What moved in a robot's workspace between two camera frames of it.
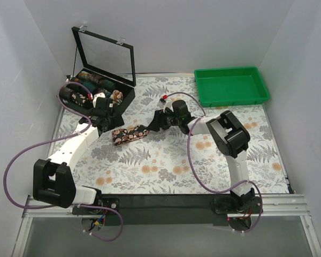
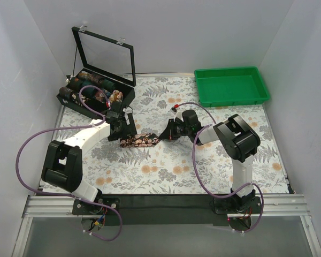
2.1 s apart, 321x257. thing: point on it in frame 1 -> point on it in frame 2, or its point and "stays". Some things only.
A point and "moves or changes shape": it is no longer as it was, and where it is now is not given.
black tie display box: [106, 70] stays
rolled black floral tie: [79, 98] stays
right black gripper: [158, 121] -> [173, 129]
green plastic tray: [227, 85] stays
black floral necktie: [121, 136] moves or changes shape
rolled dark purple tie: [66, 92] stays
